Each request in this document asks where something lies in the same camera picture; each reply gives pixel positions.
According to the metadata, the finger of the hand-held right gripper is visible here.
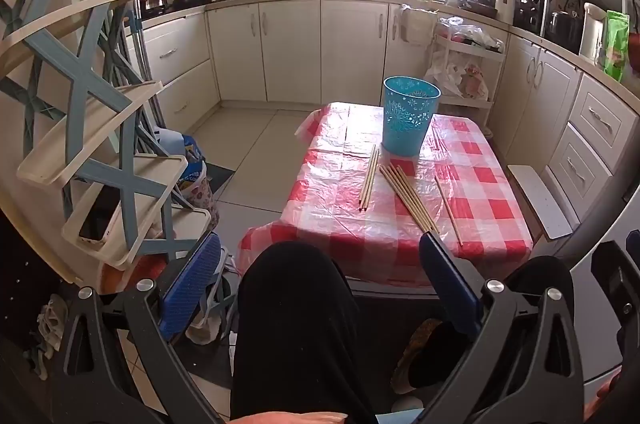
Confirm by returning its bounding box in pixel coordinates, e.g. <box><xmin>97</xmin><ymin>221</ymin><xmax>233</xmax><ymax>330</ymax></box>
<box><xmin>591</xmin><ymin>229</ymin><xmax>640</xmax><ymax>355</ymax></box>

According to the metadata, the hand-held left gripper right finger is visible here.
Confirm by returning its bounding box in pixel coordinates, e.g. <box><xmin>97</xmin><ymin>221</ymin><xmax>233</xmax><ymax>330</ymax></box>
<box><xmin>419</xmin><ymin>231</ymin><xmax>586</xmax><ymax>424</ymax></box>

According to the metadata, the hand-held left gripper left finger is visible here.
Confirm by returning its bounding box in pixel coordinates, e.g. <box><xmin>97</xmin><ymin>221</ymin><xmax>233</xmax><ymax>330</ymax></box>
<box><xmin>55</xmin><ymin>231</ymin><xmax>224</xmax><ymax>424</ymax></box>

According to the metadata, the teal perforated plastic basket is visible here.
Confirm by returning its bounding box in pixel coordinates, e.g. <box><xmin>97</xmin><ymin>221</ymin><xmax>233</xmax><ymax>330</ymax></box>
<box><xmin>382</xmin><ymin>76</ymin><xmax>442</xmax><ymax>157</ymax></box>

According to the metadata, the person's right hand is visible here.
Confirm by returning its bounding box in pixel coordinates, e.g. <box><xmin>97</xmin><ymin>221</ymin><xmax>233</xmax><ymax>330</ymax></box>
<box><xmin>584</xmin><ymin>371</ymin><xmax>624</xmax><ymax>424</ymax></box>

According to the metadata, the brown patterned slipper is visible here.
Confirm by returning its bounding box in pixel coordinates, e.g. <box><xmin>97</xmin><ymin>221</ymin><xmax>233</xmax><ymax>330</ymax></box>
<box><xmin>390</xmin><ymin>318</ymin><xmax>453</xmax><ymax>396</ymax></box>

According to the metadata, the floral shopping bag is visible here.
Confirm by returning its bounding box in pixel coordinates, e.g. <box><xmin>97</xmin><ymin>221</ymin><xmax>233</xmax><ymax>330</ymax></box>
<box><xmin>172</xmin><ymin>135</ymin><xmax>221</xmax><ymax>232</ymax></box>

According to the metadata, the white stool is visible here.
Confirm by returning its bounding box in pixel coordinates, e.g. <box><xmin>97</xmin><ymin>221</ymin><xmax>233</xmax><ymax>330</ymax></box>
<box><xmin>507</xmin><ymin>164</ymin><xmax>574</xmax><ymax>241</ymax></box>

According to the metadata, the dark floor mat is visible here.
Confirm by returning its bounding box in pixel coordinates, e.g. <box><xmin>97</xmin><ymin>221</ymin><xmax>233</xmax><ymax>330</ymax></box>
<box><xmin>204</xmin><ymin>162</ymin><xmax>237</xmax><ymax>195</ymax></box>

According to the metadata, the person's left leg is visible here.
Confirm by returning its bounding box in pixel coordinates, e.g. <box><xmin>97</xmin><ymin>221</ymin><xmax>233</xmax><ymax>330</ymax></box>
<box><xmin>230</xmin><ymin>241</ymin><xmax>378</xmax><ymax>424</ymax></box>

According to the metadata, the smartphone with white case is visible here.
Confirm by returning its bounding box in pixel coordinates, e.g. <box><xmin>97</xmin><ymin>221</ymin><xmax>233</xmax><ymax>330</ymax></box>
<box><xmin>78</xmin><ymin>188</ymin><xmax>122</xmax><ymax>245</ymax></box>

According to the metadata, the red checkered plastic tablecloth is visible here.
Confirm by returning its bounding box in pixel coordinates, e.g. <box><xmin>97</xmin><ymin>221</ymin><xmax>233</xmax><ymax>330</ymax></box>
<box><xmin>236</xmin><ymin>102</ymin><xmax>532</xmax><ymax>287</ymax></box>

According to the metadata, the cream drawer unit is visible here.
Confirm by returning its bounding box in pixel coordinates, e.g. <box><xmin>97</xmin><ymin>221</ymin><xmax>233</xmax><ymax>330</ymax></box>
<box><xmin>545</xmin><ymin>72</ymin><xmax>640</xmax><ymax>227</ymax></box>

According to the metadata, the blue and cream shelf rack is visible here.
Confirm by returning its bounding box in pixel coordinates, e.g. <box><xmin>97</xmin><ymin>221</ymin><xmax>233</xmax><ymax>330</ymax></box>
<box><xmin>0</xmin><ymin>0</ymin><xmax>221</xmax><ymax>287</ymax></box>

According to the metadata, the white rolling cart with bags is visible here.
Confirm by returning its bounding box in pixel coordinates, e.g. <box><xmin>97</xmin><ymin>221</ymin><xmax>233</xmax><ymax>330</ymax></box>
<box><xmin>427</xmin><ymin>16</ymin><xmax>507</xmax><ymax>111</ymax></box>

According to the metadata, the green packet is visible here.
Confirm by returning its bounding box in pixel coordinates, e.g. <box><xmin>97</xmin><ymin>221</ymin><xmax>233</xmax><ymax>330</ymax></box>
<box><xmin>601</xmin><ymin>10</ymin><xmax>632</xmax><ymax>83</ymax></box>

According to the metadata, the white electric jug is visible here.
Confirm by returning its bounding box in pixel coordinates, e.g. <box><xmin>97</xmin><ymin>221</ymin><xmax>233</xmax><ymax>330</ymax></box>
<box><xmin>579</xmin><ymin>2</ymin><xmax>609</xmax><ymax>65</ymax></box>

